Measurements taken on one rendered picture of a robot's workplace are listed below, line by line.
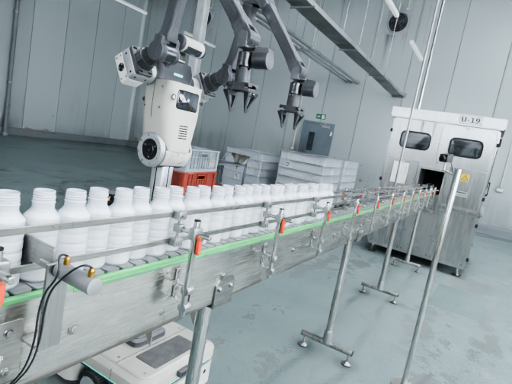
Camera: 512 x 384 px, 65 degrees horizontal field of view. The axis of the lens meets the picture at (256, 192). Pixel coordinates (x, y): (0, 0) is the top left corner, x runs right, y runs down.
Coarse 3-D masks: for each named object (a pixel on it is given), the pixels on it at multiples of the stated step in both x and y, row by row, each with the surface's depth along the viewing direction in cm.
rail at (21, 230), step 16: (336, 192) 223; (208, 208) 109; (224, 208) 116; (240, 208) 124; (336, 208) 206; (48, 224) 70; (64, 224) 72; (80, 224) 75; (96, 224) 78; (256, 224) 135; (160, 240) 95; (80, 256) 77; (96, 256) 80; (16, 272) 66
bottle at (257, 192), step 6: (258, 186) 137; (258, 192) 137; (258, 198) 136; (252, 210) 136; (258, 210) 137; (252, 216) 136; (258, 216) 137; (252, 222) 137; (252, 228) 137; (258, 228) 139
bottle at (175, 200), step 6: (174, 186) 104; (174, 192) 101; (180, 192) 101; (174, 198) 101; (180, 198) 102; (174, 204) 101; (180, 204) 101; (174, 222) 101; (168, 234) 101; (174, 234) 102; (180, 234) 104; (168, 246) 102
